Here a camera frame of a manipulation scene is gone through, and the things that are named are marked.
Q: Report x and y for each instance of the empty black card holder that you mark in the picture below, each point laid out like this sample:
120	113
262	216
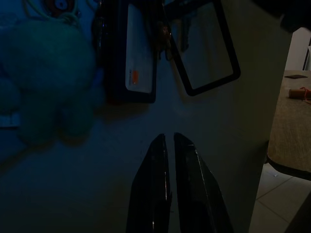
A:
209	48

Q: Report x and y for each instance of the black card holder white card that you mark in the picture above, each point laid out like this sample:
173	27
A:
136	55

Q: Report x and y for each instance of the metal keys bunch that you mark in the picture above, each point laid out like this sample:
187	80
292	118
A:
167	38

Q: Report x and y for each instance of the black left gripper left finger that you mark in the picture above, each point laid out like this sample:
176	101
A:
150	189

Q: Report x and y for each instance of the round wooden table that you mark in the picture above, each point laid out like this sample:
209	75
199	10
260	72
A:
291	121

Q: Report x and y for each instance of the dark flat square coaster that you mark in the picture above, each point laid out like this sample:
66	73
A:
295	77

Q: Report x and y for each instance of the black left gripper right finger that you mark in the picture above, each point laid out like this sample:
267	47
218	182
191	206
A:
194	189

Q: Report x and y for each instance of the round orange eye charm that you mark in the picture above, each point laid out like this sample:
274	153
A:
59	6

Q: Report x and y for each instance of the small wooden cylinder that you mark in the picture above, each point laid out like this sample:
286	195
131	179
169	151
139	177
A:
294	93

